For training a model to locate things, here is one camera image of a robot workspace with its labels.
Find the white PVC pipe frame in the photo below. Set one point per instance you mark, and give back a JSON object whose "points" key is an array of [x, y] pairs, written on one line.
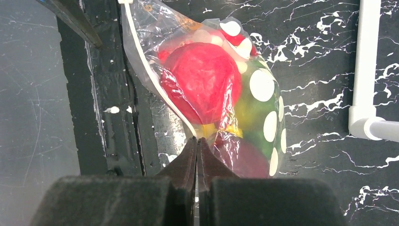
{"points": [[363, 121]]}

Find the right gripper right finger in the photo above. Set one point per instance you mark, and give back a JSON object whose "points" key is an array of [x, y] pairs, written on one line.
{"points": [[227, 200]]}

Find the red fake apple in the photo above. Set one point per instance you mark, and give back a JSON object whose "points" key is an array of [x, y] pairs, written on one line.
{"points": [[202, 80]]}

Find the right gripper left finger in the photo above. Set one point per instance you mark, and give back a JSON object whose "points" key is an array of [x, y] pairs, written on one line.
{"points": [[165, 199]]}

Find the dark red fake fruit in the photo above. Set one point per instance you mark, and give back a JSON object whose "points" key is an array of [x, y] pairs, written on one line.
{"points": [[240, 156]]}

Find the clear polka dot zip bag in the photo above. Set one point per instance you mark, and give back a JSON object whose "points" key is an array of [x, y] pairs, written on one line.
{"points": [[152, 30]]}

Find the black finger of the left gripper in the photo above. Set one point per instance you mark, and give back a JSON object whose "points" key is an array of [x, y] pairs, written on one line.
{"points": [[73, 16]]}

